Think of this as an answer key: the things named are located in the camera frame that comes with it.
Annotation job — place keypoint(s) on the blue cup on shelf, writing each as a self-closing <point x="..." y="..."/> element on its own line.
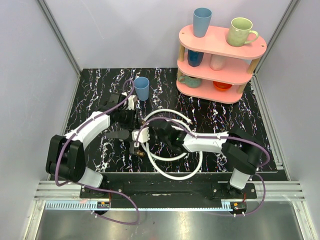
<point x="201" y="21"/>

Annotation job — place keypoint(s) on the black marble mat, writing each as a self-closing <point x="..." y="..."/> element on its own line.
<point x="111" y="155"/>

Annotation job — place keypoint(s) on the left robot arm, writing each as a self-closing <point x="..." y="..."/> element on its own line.
<point x="66" y="154"/>

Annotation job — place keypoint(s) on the blue cup on mat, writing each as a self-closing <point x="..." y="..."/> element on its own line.
<point x="141" y="86"/>

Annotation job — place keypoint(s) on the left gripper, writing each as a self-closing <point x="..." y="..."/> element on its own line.
<point x="119" y="100"/>

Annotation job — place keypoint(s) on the green mug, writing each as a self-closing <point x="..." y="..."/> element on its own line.
<point x="240" y="32"/>

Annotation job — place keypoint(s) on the dark blue cup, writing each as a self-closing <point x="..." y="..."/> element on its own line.
<point x="194" y="58"/>

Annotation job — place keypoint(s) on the black spray gun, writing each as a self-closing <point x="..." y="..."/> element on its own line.
<point x="125" y="134"/>

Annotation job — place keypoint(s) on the orange bowl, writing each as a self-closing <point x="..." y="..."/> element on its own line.
<point x="222" y="87"/>

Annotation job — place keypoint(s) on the teal ceramic mug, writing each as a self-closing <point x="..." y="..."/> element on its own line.
<point x="191" y="82"/>

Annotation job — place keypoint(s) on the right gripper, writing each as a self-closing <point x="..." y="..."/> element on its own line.
<point x="150" y="129"/>

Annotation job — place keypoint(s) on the pink three-tier shelf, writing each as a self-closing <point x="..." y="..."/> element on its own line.
<point x="211" y="69"/>

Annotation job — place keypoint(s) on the pink faceted cup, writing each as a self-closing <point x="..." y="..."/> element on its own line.
<point x="217" y="62"/>

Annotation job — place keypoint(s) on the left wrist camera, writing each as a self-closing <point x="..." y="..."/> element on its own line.
<point x="130" y="104"/>

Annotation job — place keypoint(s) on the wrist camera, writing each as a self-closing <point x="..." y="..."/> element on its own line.
<point x="140" y="136"/>
<point x="130" y="104"/>

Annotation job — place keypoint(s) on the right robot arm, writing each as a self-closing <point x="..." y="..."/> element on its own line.
<point x="242" y="151"/>

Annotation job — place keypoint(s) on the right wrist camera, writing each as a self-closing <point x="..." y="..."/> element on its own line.
<point x="140" y="136"/>

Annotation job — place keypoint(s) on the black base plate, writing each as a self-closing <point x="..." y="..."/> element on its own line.
<point x="206" y="185"/>

